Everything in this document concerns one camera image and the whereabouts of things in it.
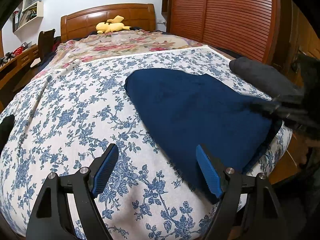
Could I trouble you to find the navy blue suit jacket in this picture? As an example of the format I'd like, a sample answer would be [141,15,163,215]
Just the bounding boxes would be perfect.
[125,68,282,197]

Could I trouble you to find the wooden bedroom door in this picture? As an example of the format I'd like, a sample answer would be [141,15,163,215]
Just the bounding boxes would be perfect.
[272,0,319,87]

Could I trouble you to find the person right hand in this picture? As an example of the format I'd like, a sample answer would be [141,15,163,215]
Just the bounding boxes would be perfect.
[299,138,318,165]

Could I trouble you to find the folded dark grey garment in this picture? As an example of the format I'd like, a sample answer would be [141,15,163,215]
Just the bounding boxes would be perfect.
[229,57,304,98]

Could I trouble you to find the blue floral white bedsheet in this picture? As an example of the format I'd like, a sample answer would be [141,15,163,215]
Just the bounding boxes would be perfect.
[0,44,293,240]

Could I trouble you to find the folded black garment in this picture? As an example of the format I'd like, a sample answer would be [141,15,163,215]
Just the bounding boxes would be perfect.
[0,114,15,153]

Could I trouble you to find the wooden louvered wardrobe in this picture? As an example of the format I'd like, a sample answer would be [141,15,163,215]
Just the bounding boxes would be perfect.
[167,0,280,64]

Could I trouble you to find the long wooden desk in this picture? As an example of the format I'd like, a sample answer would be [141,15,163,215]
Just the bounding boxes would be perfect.
[0,45,39,112]

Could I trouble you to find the red floral beige blanket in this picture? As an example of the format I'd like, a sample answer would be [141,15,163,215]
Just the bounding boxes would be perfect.
[33,30,203,80]

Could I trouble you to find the red plastic basket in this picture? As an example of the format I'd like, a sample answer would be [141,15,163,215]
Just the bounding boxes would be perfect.
[12,46,24,56]

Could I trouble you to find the dark wooden chair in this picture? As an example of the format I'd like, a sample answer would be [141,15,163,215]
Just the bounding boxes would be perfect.
[31,29,56,68]

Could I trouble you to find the wooden bed headboard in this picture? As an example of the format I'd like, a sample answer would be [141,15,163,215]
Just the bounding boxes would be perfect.
[60,3,156,43]

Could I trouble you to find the yellow plush toy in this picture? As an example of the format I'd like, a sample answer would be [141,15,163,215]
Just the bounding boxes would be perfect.
[96,15,130,34]

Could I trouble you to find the white wall shelf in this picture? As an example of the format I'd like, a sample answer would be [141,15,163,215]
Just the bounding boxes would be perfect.
[12,0,43,33]

